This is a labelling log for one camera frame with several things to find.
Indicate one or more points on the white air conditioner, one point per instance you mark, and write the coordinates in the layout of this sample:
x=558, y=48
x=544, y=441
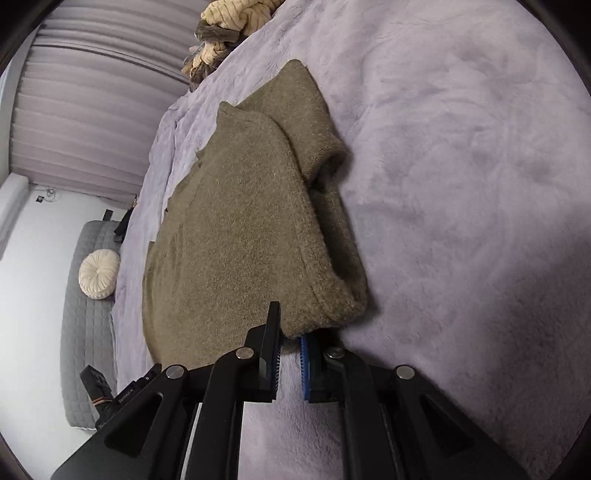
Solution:
x=13, y=195

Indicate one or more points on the olive brown knit sweater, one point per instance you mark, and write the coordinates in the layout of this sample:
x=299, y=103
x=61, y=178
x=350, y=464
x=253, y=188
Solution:
x=258, y=219

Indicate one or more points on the cream brown striped blanket pile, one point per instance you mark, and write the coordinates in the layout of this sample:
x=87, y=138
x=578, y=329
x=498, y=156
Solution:
x=222, y=26

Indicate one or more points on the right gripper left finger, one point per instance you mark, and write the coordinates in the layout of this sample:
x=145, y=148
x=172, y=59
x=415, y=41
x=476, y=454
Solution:
x=185, y=424

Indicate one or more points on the grey pleated curtain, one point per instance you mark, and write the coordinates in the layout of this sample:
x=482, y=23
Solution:
x=92, y=89

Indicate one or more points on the lavender plush bed blanket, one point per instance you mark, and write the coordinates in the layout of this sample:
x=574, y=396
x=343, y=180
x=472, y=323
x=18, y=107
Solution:
x=467, y=187

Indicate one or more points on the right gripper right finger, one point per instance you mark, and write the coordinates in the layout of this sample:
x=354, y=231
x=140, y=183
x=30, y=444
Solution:
x=396, y=424

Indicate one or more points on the round white pleated cushion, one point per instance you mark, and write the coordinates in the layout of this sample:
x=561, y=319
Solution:
x=98, y=272

